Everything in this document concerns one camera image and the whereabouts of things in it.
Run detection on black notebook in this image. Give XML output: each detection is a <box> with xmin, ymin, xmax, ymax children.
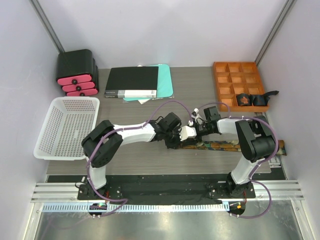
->
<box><xmin>104</xmin><ymin>66</ymin><xmax>159</xmax><ymax>98</ymax></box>

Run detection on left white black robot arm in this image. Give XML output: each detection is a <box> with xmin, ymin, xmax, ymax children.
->
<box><xmin>81</xmin><ymin>112</ymin><xmax>182</xmax><ymax>200</ymax></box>

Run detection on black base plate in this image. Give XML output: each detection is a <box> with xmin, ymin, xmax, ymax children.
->
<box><xmin>75</xmin><ymin>174</ymin><xmax>256</xmax><ymax>203</ymax></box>

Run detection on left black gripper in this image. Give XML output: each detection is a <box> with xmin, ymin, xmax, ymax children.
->
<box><xmin>163</xmin><ymin>125</ymin><xmax>186</xmax><ymax>149</ymax></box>

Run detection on aluminium rail frame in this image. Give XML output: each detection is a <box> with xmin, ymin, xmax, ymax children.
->
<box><xmin>31</xmin><ymin>180</ymin><xmax>304</xmax><ymax>205</ymax></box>

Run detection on rolled tie orange leaf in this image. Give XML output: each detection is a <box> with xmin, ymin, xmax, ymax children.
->
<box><xmin>236</xmin><ymin>93</ymin><xmax>252</xmax><ymax>107</ymax></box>

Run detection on black pink drawer organizer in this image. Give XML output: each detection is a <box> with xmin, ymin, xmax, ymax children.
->
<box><xmin>55</xmin><ymin>49</ymin><xmax>99</xmax><ymax>97</ymax></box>

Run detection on white slotted cable duct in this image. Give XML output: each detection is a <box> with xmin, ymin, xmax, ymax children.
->
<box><xmin>42</xmin><ymin>202</ymin><xmax>230</xmax><ymax>213</ymax></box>

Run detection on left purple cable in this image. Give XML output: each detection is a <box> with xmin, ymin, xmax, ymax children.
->
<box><xmin>86</xmin><ymin>99</ymin><xmax>195</xmax><ymax>216</ymax></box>

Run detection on white perforated plastic basket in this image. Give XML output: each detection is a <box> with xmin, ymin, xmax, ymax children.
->
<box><xmin>33</xmin><ymin>96</ymin><xmax>100</xmax><ymax>161</ymax></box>

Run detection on rolled dark blue tie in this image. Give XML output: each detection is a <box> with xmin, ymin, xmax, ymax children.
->
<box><xmin>249</xmin><ymin>90</ymin><xmax>279</xmax><ymax>107</ymax></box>

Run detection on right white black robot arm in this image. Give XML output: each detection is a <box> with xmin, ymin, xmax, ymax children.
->
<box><xmin>179</xmin><ymin>106</ymin><xmax>279</xmax><ymax>198</ymax></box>

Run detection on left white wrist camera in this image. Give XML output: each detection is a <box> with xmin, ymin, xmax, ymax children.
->
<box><xmin>179</xmin><ymin>125</ymin><xmax>197</xmax><ymax>141</ymax></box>

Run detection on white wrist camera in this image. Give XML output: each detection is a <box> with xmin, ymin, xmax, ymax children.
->
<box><xmin>179</xmin><ymin>125</ymin><xmax>197</xmax><ymax>141</ymax></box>
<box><xmin>191</xmin><ymin>108</ymin><xmax>203</xmax><ymax>124</ymax></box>

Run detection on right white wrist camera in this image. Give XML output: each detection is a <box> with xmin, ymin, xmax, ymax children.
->
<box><xmin>191</xmin><ymin>108</ymin><xmax>203</xmax><ymax>124</ymax></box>

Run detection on floral patterned necktie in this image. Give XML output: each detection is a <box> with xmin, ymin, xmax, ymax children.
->
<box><xmin>178</xmin><ymin>139</ymin><xmax>288</xmax><ymax>156</ymax></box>

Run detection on orange compartment tray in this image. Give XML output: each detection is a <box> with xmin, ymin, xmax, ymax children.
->
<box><xmin>212</xmin><ymin>61</ymin><xmax>269</xmax><ymax>113</ymax></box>

